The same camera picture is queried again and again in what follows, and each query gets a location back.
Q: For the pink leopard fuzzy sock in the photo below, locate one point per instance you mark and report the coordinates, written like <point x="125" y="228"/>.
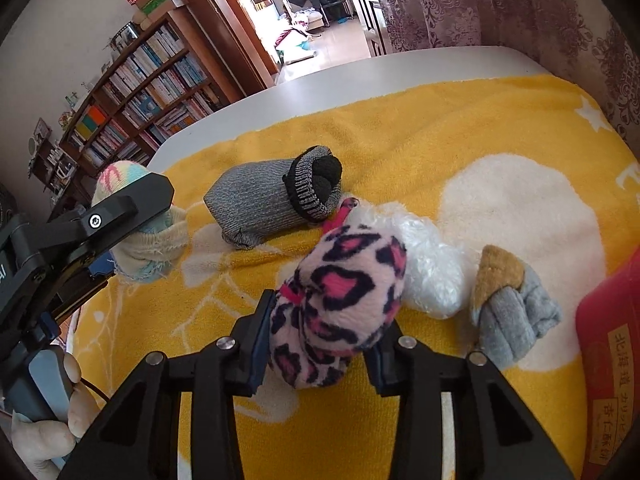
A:
<point x="340" y="280"/>

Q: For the grey tan sock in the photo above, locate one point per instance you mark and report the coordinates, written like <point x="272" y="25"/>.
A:
<point x="515" y="310"/>

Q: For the green cardboard box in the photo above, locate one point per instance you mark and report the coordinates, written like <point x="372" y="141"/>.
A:
<point x="160" y="0"/>

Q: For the red tin container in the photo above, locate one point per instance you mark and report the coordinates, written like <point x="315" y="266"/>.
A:
<point x="610" y="360"/>

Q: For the white coat rack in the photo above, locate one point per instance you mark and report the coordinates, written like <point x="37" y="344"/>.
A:
<point x="292" y="10"/>

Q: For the dark wooden door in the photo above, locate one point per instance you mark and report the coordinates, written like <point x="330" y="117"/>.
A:
<point x="370" y="5"/>

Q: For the grey black sock roll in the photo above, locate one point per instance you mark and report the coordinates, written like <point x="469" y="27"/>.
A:
<point x="250" y="195"/>

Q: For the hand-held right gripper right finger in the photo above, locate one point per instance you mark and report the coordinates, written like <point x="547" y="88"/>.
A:
<point x="380" y="370"/>

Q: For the yellow white towel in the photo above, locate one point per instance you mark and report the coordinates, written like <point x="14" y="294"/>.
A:
<point x="450" y="135"/>

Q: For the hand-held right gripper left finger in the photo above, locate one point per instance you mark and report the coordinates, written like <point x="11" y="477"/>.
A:
<point x="257" y="340"/>

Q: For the wooden door frame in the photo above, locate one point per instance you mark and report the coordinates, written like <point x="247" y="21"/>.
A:
<point x="215" y="25"/>

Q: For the person's left hand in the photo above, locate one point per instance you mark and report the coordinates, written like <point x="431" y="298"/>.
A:
<point x="45" y="445"/>

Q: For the dark wooden side shelf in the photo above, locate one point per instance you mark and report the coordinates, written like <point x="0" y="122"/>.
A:
<point x="50" y="165"/>

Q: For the wooden bookshelf with books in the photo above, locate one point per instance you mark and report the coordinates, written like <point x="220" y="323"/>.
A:
<point x="150" y="90"/>

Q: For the pastel striped sock roll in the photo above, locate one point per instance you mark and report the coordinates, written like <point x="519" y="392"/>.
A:
<point x="150" y="250"/>

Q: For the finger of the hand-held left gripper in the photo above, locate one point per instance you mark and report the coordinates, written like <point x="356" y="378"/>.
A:
<point x="75" y="290"/>
<point x="125" y="205"/>

